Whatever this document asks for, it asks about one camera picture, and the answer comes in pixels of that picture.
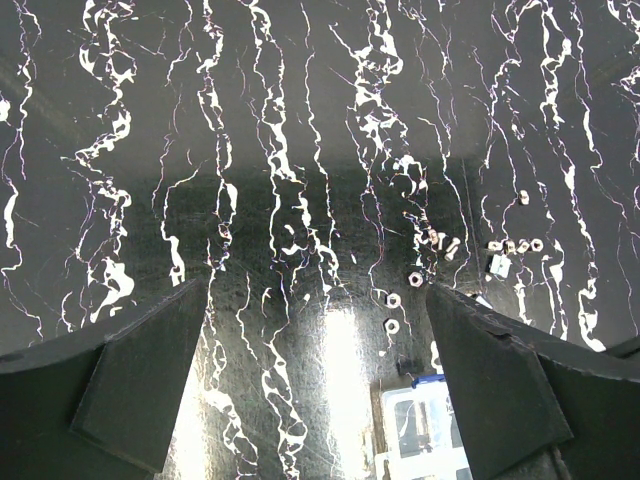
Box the light blue square nut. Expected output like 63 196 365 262
489 254 512 279

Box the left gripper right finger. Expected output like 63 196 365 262
426 284 639 479

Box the silver hex nut far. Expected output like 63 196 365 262
518 190 530 206

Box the black marbled table mat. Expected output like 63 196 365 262
1 1 639 479

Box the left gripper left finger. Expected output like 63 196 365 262
1 279 207 479

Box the clear plastic organizer box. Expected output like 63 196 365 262
374 381 472 480

